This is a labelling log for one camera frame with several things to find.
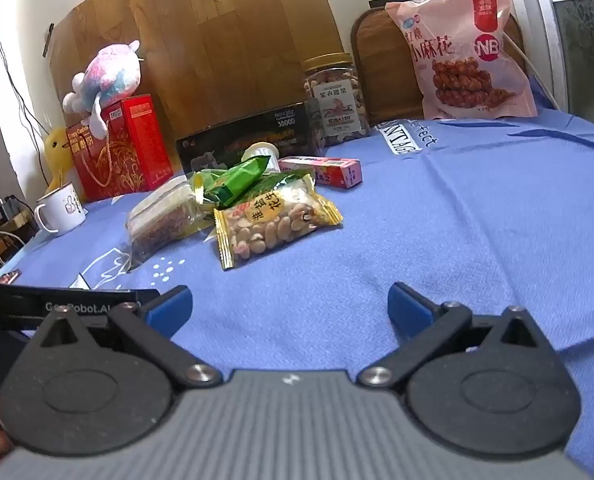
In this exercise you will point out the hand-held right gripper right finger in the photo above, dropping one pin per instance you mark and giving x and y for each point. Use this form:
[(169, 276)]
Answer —
[(409, 310)]

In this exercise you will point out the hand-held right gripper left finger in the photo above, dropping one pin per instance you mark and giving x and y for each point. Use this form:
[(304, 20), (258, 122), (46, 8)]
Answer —
[(169, 310)]

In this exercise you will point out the red-brown snack packet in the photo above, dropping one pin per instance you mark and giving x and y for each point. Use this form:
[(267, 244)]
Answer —
[(167, 220)]

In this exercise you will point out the peanut packet with yellow edges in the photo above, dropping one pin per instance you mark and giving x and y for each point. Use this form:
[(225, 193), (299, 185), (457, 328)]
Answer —
[(272, 225)]

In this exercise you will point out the bright green snack packet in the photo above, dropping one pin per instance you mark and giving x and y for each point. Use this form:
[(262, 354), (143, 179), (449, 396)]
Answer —
[(237, 180)]

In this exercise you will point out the wooden side table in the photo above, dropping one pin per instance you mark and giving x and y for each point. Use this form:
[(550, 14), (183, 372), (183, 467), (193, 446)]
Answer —
[(12, 232)]

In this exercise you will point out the blue printed cloth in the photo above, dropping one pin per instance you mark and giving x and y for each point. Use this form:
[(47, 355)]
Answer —
[(427, 220)]

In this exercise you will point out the white enamel mug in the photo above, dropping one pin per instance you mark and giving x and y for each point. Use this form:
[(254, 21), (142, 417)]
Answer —
[(64, 207)]

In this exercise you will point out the yellow plush toy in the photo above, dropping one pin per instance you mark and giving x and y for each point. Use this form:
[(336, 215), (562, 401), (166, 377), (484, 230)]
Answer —
[(57, 155)]

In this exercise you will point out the red gift box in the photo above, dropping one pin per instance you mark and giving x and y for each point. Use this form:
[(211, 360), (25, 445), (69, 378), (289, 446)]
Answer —
[(127, 160)]

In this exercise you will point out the small pink box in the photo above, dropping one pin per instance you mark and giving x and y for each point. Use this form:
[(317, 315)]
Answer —
[(322, 170)]

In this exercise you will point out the small white plastic cup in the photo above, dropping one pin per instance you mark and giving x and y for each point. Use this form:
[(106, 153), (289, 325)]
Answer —
[(259, 151)]

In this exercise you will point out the black gift box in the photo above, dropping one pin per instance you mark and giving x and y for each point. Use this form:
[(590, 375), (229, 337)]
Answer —
[(237, 140)]

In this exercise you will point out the clear nut jar yellow lid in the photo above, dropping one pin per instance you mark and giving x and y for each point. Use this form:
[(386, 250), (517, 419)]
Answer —
[(334, 105)]

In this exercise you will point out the brown rounded wooden panel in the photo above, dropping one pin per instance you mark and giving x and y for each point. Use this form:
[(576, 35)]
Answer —
[(387, 70)]

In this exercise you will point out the pink and blue plush toy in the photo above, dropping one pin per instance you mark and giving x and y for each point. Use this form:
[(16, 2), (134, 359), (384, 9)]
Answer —
[(109, 72)]

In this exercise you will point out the large pink snack bag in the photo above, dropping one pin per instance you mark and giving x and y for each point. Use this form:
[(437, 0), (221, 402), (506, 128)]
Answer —
[(457, 60)]

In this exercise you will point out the wooden board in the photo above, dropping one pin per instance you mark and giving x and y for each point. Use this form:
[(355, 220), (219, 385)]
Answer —
[(92, 35), (237, 35)]

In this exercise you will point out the black tape strip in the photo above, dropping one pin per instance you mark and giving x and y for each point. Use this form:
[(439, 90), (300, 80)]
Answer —
[(384, 1)]

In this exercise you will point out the white window frame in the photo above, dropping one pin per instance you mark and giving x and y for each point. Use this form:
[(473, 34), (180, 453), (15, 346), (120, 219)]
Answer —
[(542, 20)]

